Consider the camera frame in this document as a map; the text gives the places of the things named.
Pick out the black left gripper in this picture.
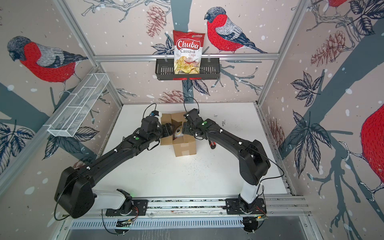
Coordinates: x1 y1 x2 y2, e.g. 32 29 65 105
148 121 176 144

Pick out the brown cardboard express box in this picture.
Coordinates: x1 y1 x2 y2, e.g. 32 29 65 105
160 113 197 157

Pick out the red black utility knife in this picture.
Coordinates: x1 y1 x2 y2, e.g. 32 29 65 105
209 141 216 150

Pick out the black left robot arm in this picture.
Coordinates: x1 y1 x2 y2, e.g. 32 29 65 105
54 116 165 218

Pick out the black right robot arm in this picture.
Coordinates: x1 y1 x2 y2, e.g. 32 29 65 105
183 109 273 216

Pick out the Chuba cassava chips bag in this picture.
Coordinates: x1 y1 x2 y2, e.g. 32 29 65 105
173 30 205 74

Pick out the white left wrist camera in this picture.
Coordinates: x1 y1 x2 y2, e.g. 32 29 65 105
150 110 161 118

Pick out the black wire wall basket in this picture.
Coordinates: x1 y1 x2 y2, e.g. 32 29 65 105
155 57 221 81

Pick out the white mesh wall shelf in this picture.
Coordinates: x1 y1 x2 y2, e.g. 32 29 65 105
48 73 110 137

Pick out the left arm base cable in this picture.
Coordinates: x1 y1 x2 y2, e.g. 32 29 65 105
100 206 140 236

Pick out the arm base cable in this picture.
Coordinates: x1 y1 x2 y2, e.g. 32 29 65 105
221 201 269 234
100 206 140 236

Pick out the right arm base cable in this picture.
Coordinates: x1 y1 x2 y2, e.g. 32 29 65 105
221 201 269 234

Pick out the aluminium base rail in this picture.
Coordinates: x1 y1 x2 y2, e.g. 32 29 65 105
63 195 312 234

